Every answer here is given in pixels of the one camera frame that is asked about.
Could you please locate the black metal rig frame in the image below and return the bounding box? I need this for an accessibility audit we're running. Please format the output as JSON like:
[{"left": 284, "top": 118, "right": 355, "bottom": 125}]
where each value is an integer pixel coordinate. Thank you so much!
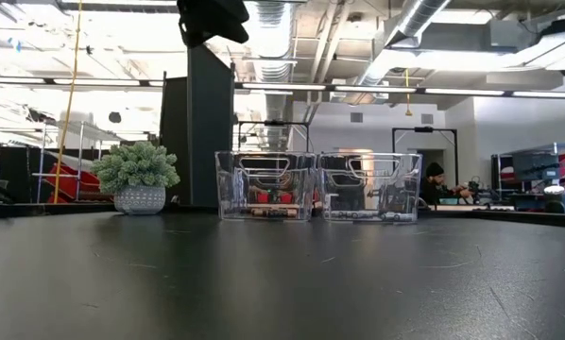
[{"left": 391, "top": 126, "right": 458, "bottom": 190}]

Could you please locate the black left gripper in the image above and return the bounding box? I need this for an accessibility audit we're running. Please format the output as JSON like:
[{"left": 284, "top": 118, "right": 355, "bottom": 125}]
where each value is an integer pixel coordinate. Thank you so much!
[{"left": 177, "top": 0, "right": 250, "bottom": 49}]

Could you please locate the person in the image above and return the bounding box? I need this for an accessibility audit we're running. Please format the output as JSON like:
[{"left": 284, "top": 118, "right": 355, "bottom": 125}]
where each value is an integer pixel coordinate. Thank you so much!
[{"left": 419, "top": 162, "right": 475, "bottom": 207}]

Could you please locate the black partition panel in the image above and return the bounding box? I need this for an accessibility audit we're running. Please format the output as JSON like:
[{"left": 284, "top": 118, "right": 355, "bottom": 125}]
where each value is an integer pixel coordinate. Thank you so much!
[{"left": 159, "top": 44, "right": 236, "bottom": 209}]

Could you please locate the silver ventilation duct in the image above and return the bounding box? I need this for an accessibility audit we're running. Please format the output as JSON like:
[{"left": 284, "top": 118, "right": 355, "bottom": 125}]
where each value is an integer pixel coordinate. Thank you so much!
[
  {"left": 343, "top": 0, "right": 454, "bottom": 105},
  {"left": 242, "top": 0, "right": 297, "bottom": 150}
]

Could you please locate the black low barrier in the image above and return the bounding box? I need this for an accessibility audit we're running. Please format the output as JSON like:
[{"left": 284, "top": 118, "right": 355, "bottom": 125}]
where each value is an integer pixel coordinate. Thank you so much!
[{"left": 0, "top": 145, "right": 43, "bottom": 205}]

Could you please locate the dark computer monitor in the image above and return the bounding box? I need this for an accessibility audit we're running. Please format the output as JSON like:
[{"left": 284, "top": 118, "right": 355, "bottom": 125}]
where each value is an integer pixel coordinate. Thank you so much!
[{"left": 512, "top": 151, "right": 561, "bottom": 181}]

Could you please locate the clear plastic bin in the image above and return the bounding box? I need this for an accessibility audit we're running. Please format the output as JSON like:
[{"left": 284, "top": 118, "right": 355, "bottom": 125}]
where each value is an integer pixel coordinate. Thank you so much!
[
  {"left": 317, "top": 151, "right": 424, "bottom": 224},
  {"left": 214, "top": 150, "right": 318, "bottom": 222}
]

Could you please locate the green artificial plant grey pot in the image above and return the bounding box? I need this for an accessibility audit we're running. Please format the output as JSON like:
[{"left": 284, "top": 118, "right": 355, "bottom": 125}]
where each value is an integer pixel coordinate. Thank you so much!
[{"left": 91, "top": 140, "right": 181, "bottom": 216}]

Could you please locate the yellow cable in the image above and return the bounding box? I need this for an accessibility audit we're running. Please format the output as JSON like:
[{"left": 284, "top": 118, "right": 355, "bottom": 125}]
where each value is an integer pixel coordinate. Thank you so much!
[{"left": 51, "top": 0, "right": 84, "bottom": 205}]

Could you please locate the cluttered workbench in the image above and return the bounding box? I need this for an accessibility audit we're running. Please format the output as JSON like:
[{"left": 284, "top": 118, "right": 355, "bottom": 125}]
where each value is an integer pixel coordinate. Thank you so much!
[{"left": 489, "top": 141, "right": 565, "bottom": 216}]

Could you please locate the metal shelf rack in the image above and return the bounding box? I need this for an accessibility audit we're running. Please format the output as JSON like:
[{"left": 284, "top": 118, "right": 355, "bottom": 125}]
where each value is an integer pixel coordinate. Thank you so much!
[{"left": 30, "top": 120, "right": 123, "bottom": 205}]

